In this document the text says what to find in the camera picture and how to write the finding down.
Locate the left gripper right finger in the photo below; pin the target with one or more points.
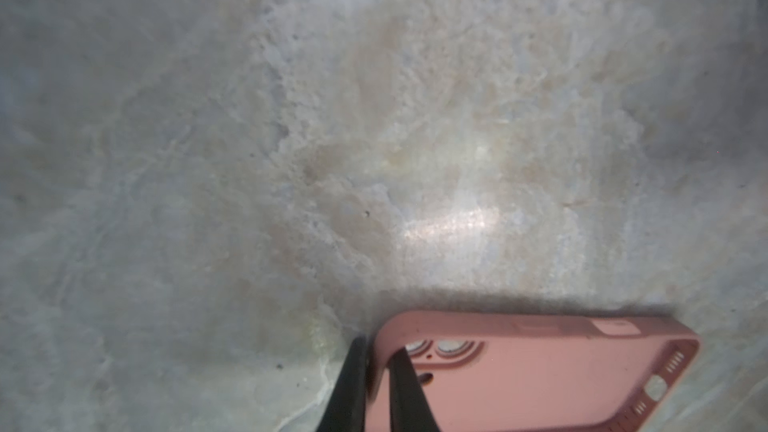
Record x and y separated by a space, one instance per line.
409 409

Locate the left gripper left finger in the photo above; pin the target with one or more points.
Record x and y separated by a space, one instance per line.
345 411

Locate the pink phone case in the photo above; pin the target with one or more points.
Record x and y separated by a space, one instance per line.
499 372

